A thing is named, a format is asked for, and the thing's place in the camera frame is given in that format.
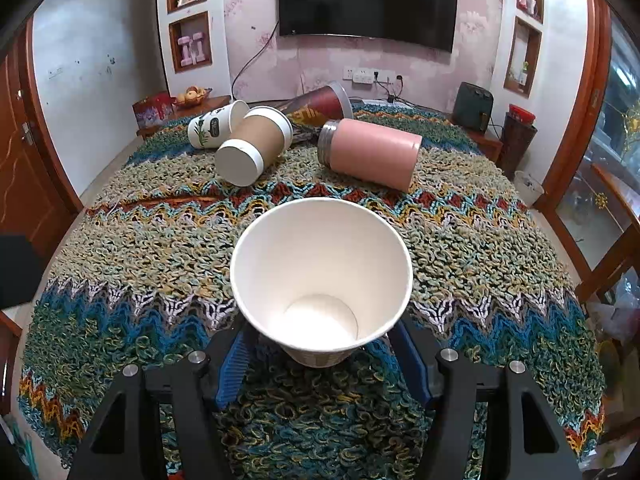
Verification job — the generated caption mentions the grey gingham paper cup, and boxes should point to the grey gingham paper cup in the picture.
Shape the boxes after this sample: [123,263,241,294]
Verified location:
[230,198,413,368]

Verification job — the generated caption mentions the brown sleeve paper cup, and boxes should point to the brown sleeve paper cup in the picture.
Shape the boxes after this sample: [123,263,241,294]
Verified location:
[215,106,293,186]

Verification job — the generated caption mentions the white leaf print paper cup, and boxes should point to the white leaf print paper cup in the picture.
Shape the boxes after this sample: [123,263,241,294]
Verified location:
[188,100,250,150]

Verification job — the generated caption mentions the red printed plastic cup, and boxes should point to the red printed plastic cup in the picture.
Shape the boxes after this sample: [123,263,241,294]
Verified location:
[278,81,352,128]

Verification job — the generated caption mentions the colourful knitted table cloth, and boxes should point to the colourful knitted table cloth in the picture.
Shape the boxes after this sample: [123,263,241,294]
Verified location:
[16,98,606,480]

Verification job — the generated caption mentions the white ceramic pot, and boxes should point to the white ceramic pot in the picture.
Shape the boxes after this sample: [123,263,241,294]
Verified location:
[513,170,544,208]

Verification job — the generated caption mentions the pink steel tumbler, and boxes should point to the pink steel tumbler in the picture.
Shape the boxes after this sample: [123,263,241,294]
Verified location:
[317,118,422,193]

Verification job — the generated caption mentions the dark woven waste basket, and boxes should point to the dark woven waste basket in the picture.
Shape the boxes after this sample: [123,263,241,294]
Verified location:
[497,104,537,181]

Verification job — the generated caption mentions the wooden door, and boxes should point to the wooden door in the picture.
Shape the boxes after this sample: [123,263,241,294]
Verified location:
[0,18,82,260]

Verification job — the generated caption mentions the white set-top box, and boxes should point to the white set-top box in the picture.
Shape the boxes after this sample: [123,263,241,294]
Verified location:
[349,96,413,108]

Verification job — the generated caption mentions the dark green speaker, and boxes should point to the dark green speaker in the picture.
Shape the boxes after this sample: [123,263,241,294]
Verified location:
[451,81,494,133]

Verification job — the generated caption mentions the red gift box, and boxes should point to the red gift box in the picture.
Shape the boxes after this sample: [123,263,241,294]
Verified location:
[132,91,174,129]

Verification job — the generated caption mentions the fruit basket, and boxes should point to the fruit basket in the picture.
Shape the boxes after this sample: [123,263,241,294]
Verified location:
[172,86,212,110]

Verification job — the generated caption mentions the white power strip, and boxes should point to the white power strip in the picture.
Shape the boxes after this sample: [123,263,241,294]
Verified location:
[343,66,402,84]

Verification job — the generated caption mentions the pink dumbbells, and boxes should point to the pink dumbbells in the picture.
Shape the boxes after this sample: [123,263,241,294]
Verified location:
[178,32,207,67]

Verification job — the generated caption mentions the black wall television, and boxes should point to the black wall television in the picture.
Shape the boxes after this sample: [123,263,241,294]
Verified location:
[278,0,458,52]

